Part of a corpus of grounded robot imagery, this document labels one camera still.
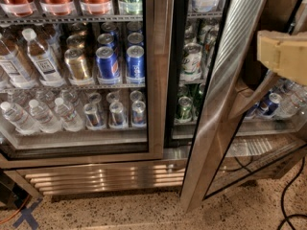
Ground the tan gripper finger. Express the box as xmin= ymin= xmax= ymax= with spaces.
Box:
xmin=257 ymin=31 xmax=307 ymax=85

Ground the fridge glass door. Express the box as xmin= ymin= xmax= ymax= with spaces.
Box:
xmin=180 ymin=0 xmax=307 ymax=212
xmin=0 ymin=0 xmax=174 ymax=172

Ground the front 7up can left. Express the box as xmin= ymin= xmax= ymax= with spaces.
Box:
xmin=180 ymin=43 xmax=201 ymax=81

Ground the green soda can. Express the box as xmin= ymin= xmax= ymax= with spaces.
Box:
xmin=177 ymin=96 xmax=192 ymax=123

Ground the front right blue Pepsi can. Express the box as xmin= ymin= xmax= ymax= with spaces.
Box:
xmin=126 ymin=45 xmax=145 ymax=82

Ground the blue pepsi can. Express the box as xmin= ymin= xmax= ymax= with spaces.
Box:
xmin=126 ymin=45 xmax=145 ymax=82
xmin=96 ymin=46 xmax=121 ymax=84

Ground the front left blue Pepsi can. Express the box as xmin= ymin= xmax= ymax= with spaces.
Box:
xmin=96 ymin=46 xmax=121 ymax=84

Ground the gold soda can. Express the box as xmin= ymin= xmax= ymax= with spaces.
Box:
xmin=64 ymin=49 xmax=94 ymax=86

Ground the right water bottle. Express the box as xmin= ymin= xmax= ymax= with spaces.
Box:
xmin=55 ymin=98 xmax=84 ymax=132

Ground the water bottle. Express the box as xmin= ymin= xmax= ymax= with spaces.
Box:
xmin=55 ymin=98 xmax=84 ymax=132
xmin=1 ymin=102 xmax=40 ymax=135
xmin=29 ymin=99 xmax=62 ymax=133

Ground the tea bottle white cap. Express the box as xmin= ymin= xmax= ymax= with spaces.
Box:
xmin=22 ymin=28 xmax=65 ymax=87

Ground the middle water bottle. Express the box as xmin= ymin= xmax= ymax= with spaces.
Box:
xmin=29 ymin=99 xmax=62 ymax=133

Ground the left water bottle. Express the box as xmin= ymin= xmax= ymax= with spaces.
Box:
xmin=1 ymin=102 xmax=40 ymax=135

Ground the black floor cable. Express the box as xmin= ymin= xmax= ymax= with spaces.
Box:
xmin=276 ymin=156 xmax=307 ymax=230

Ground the orange floor cable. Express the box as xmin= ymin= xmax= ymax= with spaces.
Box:
xmin=0 ymin=194 xmax=33 ymax=225

